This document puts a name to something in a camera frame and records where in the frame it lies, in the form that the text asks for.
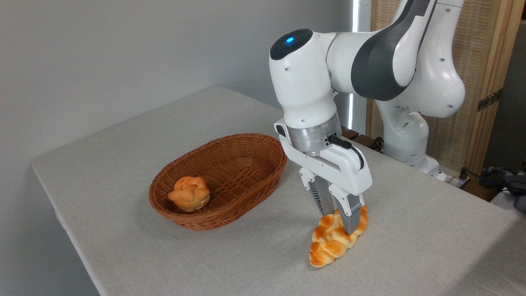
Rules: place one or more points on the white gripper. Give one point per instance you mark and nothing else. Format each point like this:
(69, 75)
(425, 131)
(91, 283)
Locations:
(341, 170)

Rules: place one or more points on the long braided bread loaf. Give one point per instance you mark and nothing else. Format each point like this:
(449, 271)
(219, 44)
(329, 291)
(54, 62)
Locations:
(328, 244)

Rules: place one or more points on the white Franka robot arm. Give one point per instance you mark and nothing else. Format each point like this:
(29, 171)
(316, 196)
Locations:
(304, 82)

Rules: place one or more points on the brown wicker basket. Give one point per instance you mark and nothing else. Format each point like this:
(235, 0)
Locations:
(246, 181)

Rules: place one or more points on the round knotted bread roll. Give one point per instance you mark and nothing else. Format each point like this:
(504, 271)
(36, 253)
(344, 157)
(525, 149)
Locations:
(190, 194)

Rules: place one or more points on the dark wooden slat bench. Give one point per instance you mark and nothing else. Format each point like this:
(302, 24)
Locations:
(365, 139)

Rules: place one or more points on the white power strip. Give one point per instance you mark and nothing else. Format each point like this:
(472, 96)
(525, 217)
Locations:
(458, 180)

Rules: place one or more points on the grey tablecloth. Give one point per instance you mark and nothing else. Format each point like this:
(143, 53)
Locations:
(205, 255)

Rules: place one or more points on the dark grey bag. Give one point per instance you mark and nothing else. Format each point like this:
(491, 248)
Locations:
(513, 187)

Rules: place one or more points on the metal screen hinge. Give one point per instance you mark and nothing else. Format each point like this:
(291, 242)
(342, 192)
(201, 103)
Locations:
(489, 100)

